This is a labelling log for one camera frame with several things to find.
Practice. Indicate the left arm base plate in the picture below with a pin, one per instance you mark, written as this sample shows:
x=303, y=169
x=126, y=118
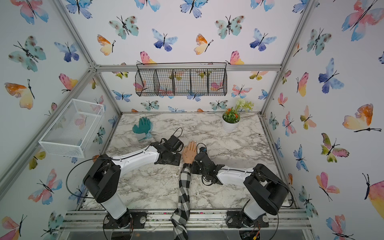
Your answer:
x=129, y=220

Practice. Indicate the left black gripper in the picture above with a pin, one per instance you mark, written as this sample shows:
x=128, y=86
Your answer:
x=178, y=161

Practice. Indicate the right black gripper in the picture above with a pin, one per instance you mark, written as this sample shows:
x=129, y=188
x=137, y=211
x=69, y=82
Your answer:
x=194, y=164

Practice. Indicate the potted plant white pot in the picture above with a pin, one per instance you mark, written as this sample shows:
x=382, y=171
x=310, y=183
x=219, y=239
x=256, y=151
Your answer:
x=231, y=117

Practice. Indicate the white mesh wall basket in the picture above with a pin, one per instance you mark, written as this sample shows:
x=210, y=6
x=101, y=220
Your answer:
x=73, y=129

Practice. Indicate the black wire wall basket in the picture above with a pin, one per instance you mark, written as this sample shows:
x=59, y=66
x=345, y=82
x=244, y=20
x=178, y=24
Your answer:
x=181, y=79

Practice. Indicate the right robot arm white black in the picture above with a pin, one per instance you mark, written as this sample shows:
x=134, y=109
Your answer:
x=267, y=190

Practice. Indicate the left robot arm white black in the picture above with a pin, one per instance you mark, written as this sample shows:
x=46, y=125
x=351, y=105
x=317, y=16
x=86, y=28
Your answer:
x=103, y=177

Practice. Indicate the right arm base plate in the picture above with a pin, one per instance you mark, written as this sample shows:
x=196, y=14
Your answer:
x=238, y=219

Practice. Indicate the green rubber glove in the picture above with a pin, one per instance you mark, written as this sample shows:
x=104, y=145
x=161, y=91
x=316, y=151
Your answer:
x=143, y=130

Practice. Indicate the black white plaid sleeve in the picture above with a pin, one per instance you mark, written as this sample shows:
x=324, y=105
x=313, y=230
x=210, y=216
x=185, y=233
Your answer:
x=181, y=215

